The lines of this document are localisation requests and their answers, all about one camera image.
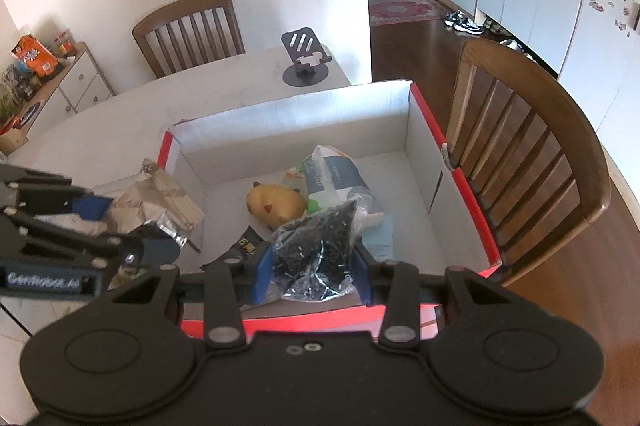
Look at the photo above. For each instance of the black snack packet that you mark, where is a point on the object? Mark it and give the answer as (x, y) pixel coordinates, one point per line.
(240, 251)

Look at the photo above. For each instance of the beige snack bag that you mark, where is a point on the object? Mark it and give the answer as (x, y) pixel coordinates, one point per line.
(155, 201)

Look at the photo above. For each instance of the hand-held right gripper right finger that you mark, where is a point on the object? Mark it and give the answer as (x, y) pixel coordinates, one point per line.
(361, 278)

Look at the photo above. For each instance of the wooden chair straight back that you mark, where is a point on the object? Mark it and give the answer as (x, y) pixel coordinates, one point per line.
(185, 14)

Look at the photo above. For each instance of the white marble desktop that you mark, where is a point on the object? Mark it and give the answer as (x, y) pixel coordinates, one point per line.
(150, 106)

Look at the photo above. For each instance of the pair of dark sneakers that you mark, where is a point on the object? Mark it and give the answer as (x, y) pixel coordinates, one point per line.
(464, 22)

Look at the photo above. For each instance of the orange snack bag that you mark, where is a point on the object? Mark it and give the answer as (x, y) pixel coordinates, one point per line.
(36, 55)

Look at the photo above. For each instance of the black round coaster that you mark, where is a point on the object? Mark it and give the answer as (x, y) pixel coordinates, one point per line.
(26, 115)

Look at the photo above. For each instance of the grey phone stand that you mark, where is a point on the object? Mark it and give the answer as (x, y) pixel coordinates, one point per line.
(305, 56)

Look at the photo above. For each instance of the red shoe box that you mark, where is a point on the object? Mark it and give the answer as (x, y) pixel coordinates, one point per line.
(450, 186)

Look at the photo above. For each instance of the white tissue pack grey label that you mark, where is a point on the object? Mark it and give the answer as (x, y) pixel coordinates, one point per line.
(335, 181)

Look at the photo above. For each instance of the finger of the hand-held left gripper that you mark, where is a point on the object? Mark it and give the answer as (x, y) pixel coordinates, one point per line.
(160, 252)
(92, 207)

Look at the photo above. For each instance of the wooden tray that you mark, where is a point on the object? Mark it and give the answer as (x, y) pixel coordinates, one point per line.
(12, 141)

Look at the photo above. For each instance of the pale blue small packet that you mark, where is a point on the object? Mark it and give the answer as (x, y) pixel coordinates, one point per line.
(377, 238)

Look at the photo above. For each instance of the white sideboard wooden top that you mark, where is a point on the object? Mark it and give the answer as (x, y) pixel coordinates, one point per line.
(75, 91)

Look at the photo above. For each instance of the red patterned rug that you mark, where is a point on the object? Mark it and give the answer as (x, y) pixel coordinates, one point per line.
(405, 11)

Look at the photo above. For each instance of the wooden chair curved back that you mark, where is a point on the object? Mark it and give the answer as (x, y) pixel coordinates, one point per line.
(560, 146)

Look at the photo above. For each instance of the clear bag of black screws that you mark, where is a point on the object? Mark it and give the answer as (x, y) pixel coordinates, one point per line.
(320, 251)

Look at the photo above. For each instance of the white bag green print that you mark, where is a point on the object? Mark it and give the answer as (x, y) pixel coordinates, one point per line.
(313, 206)

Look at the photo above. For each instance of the dark jar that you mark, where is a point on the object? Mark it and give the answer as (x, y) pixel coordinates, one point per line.
(65, 45)

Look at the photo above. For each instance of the yellow plush toy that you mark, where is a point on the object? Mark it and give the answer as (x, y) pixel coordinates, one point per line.
(275, 206)

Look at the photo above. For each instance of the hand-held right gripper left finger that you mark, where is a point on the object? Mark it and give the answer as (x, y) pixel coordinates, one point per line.
(262, 276)

